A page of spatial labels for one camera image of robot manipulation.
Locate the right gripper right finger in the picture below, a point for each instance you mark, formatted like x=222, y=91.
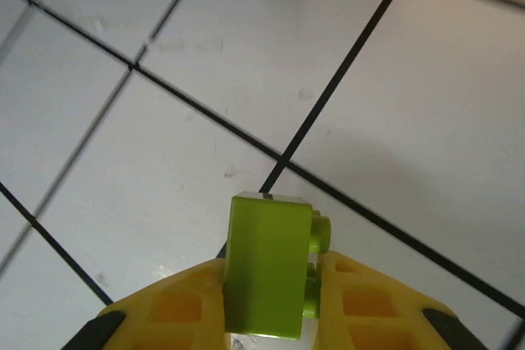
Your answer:
x=369, y=309

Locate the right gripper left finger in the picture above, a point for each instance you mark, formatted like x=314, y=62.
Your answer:
x=180, y=309

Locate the small green lego brick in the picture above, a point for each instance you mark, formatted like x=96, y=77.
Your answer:
x=266, y=264

